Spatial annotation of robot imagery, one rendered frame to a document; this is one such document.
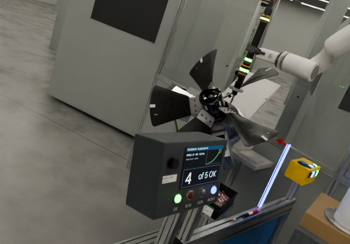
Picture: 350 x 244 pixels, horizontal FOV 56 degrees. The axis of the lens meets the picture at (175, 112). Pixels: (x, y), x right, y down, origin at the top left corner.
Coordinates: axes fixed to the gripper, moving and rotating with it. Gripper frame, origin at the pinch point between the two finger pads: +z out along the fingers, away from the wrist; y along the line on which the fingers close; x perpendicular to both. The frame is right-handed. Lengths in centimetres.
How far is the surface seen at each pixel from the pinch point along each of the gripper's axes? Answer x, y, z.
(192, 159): -29, -72, -41
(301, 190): -72, 70, -29
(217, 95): -26.8, -3.2, 6.5
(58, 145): -151, 22, 177
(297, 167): -45, 21, -35
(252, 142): -36.8, -8.5, -23.2
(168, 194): -37, -79, -43
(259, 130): -33.0, 0.3, -19.4
